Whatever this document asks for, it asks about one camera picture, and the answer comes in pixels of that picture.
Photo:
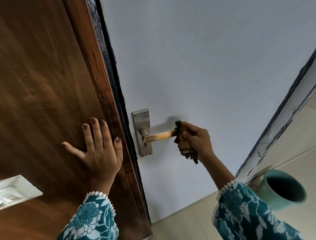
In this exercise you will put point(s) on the person's right hand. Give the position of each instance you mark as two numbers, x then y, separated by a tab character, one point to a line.
201	143

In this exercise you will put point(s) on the person's left hand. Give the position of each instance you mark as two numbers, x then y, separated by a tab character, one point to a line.
101	158

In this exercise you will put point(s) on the person's left little finger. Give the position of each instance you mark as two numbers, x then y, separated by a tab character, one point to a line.
72	148

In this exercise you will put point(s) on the person's left thumb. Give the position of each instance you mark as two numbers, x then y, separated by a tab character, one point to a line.
118	153

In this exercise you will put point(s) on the person's right fingers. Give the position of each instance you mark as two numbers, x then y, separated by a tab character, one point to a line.
189	128

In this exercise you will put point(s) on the person's left middle finger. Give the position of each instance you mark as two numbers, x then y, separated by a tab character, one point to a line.
95	132

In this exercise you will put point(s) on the brown cleaning cloth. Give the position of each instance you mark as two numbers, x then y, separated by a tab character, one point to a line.
185	145

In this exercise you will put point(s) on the person's left forearm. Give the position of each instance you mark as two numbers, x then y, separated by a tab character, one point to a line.
95	215

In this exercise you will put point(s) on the person's right forearm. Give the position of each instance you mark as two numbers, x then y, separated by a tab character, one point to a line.
237	205

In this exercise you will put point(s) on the pale grey door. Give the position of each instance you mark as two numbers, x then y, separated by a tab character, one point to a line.
197	61

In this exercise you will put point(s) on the brown wooden panel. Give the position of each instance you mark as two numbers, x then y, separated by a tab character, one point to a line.
44	74

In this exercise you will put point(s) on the teal bucket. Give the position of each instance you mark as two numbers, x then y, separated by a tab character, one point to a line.
269	195

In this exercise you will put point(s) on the white switch plate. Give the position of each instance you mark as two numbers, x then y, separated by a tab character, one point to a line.
14	191

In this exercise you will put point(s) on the peeling white door frame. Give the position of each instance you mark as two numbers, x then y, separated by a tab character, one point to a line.
279	128

